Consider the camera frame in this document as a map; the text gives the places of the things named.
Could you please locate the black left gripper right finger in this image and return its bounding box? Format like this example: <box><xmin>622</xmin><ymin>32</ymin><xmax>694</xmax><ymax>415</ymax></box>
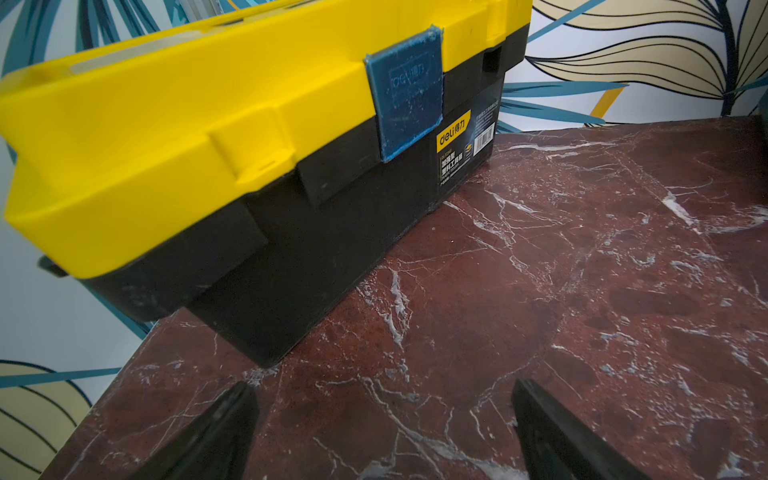
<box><xmin>511</xmin><ymin>379</ymin><xmax>648</xmax><ymax>479</ymax></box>

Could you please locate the yellow and black toolbox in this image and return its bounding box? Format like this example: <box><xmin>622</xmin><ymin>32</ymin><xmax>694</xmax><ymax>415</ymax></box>
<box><xmin>1</xmin><ymin>1</ymin><xmax>532</xmax><ymax>367</ymax></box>

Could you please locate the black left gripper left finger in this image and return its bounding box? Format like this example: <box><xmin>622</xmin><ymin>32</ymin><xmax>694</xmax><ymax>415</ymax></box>
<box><xmin>130</xmin><ymin>382</ymin><xmax>259</xmax><ymax>479</ymax></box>

